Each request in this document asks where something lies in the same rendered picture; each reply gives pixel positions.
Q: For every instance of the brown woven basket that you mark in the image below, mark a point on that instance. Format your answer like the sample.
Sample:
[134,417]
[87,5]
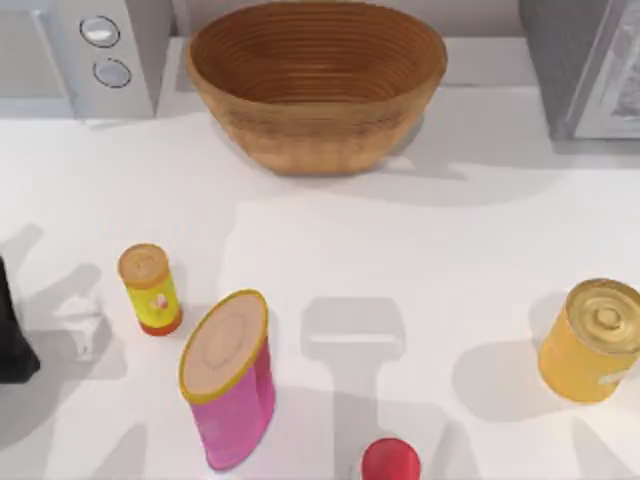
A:
[320,105]

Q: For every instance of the pink oval tin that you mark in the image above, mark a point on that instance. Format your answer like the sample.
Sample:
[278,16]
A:
[230,385]

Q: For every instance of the small yellow-green can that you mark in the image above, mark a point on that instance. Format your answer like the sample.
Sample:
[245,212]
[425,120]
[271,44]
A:
[150,295]

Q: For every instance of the red cup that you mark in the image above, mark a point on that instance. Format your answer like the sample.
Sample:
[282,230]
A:
[391,461]

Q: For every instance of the microwave knob with bluish face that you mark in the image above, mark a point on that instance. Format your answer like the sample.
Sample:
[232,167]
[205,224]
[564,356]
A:
[112,72]

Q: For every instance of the yellow can with gold lid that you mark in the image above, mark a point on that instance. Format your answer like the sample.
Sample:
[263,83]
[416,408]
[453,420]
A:
[590,345]

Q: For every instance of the microwave knob with bright face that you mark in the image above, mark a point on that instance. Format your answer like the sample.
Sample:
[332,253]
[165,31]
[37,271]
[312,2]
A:
[99,32]

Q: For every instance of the pale microwave oven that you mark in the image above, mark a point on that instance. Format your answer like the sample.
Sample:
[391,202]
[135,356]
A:
[75,55]

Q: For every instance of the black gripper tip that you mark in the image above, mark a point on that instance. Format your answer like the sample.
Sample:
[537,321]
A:
[11,345]

